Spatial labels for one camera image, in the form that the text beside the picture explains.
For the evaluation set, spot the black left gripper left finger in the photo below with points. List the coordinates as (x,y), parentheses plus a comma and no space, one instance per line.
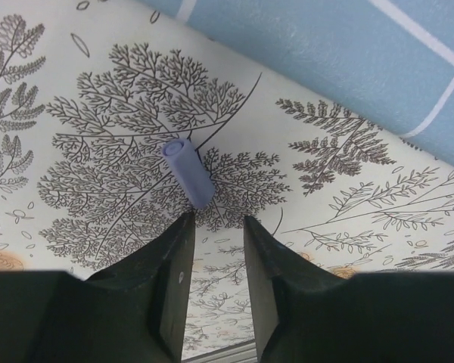
(132,311)

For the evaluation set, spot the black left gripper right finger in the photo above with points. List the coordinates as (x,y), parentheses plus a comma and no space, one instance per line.
(303,313)

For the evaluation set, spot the blue pen cap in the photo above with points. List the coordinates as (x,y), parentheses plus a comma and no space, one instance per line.
(186,166)

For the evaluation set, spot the floral patterned tablecloth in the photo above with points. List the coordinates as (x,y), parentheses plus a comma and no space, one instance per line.
(90,91)

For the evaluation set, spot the blue checked placemat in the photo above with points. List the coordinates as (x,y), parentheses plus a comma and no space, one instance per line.
(391,61)

